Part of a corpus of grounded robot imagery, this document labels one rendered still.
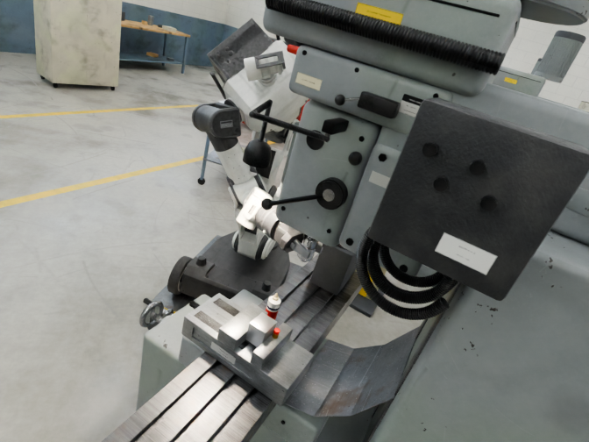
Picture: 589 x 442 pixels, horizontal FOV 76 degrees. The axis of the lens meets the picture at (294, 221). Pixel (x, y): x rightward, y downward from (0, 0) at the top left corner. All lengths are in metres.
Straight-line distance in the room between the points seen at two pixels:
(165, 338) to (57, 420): 0.84
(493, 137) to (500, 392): 0.49
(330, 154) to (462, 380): 0.52
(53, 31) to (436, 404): 6.55
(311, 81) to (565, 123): 0.46
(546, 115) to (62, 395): 2.12
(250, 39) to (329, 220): 0.75
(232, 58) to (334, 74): 0.62
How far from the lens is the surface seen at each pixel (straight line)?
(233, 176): 1.40
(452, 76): 0.76
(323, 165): 0.87
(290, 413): 1.18
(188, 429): 1.02
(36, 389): 2.26
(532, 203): 0.53
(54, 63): 6.87
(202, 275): 1.91
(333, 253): 1.40
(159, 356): 1.45
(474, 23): 0.76
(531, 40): 9.92
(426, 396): 0.87
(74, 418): 2.14
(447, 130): 0.52
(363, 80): 0.80
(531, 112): 0.77
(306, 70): 0.85
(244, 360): 1.05
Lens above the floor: 1.76
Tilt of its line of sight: 27 degrees down
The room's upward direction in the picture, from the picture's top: 17 degrees clockwise
